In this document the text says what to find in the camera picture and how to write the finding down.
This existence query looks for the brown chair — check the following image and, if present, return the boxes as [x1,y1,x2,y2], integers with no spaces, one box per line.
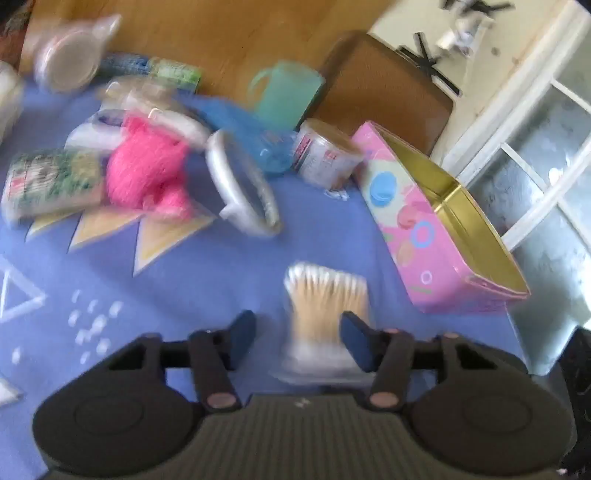
[309,31,455,155]

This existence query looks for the white lamp device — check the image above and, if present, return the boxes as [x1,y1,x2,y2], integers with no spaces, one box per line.
[455,11,492,40]

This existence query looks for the white tissue pack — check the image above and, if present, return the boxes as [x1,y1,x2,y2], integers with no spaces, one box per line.
[0,62,25,139]

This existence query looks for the blue green toothpaste box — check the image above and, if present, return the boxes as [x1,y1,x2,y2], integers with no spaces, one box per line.
[99,53,204,93]

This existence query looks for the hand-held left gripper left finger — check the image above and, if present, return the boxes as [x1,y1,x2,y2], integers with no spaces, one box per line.
[107,310,257,413]

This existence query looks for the black tape strips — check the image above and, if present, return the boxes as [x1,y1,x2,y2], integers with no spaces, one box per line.
[443,0,513,14]
[399,32,462,95]

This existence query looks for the cotton swab pack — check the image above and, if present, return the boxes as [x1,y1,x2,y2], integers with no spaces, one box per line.
[272,263,377,386]

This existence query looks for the small metal can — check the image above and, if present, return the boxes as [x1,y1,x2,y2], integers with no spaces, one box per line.
[291,119,365,190]

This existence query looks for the green printed packet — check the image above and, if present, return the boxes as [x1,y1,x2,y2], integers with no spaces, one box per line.
[0,148,106,227]

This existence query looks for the white window frame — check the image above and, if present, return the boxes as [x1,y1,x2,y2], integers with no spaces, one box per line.
[434,0,591,374]

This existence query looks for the pink tin box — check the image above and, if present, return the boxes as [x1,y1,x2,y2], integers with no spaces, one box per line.
[353,121,531,315]

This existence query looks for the blue translucent plastic piece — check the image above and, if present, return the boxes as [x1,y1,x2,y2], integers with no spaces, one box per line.
[194,99,298,176]

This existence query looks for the green plastic mug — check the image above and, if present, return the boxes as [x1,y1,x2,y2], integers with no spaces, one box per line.
[248,62,326,132]

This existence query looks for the pink fluffy ball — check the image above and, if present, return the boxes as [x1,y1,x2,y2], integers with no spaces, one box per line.
[105,115,195,221]

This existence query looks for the paper cup stack in plastic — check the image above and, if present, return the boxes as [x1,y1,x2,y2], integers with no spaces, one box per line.
[21,14,122,93]

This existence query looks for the white packet in clear plastic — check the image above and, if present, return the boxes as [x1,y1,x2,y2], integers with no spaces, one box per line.
[67,78,215,151]

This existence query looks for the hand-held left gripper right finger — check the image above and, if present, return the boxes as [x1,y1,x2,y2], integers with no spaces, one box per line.
[339,311,499,412]

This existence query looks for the silver round lid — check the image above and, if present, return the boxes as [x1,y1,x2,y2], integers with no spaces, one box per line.
[205,130,282,237]

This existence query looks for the blue patterned tablecloth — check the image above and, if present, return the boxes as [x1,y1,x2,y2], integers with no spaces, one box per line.
[0,78,532,480]

